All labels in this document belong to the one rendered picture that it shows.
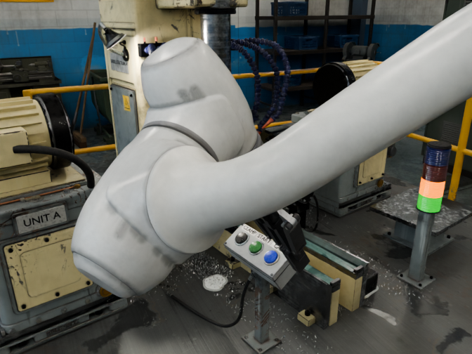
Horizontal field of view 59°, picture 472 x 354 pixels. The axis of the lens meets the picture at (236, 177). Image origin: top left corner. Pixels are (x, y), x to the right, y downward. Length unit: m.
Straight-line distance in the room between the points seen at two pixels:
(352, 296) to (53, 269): 0.74
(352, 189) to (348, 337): 0.72
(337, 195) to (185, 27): 0.82
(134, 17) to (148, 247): 1.09
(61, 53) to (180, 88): 5.88
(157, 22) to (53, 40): 4.91
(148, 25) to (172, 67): 0.97
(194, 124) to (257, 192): 0.15
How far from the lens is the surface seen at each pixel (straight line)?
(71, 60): 6.34
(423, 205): 1.25
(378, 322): 1.19
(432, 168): 1.21
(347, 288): 1.18
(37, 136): 1.03
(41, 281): 1.08
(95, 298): 1.16
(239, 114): 0.50
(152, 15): 1.43
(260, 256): 0.90
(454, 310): 1.30
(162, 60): 0.47
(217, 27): 1.29
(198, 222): 0.36
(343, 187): 1.64
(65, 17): 6.31
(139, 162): 0.40
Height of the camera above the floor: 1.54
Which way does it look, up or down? 21 degrees down
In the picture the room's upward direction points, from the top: 1 degrees counter-clockwise
